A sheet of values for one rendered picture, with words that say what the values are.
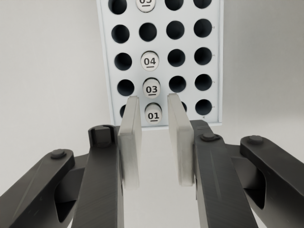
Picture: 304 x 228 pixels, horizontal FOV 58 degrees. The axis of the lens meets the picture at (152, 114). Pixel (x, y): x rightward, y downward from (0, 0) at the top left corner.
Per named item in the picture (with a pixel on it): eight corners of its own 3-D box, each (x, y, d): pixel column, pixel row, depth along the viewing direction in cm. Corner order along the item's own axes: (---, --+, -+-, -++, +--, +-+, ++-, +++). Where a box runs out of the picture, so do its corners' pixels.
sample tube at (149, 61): (157, 62, 23) (159, 71, 18) (142, 63, 23) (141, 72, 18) (156, 47, 22) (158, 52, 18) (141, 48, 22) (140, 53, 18)
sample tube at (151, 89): (159, 84, 23) (161, 98, 19) (144, 86, 23) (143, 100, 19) (158, 70, 23) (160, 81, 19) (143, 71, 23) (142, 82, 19)
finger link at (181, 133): (177, 130, 12) (194, 129, 12) (167, 93, 19) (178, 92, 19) (179, 188, 13) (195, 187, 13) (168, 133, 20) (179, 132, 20)
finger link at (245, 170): (200, 161, 11) (275, 156, 11) (184, 119, 16) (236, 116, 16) (200, 194, 11) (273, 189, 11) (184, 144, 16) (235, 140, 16)
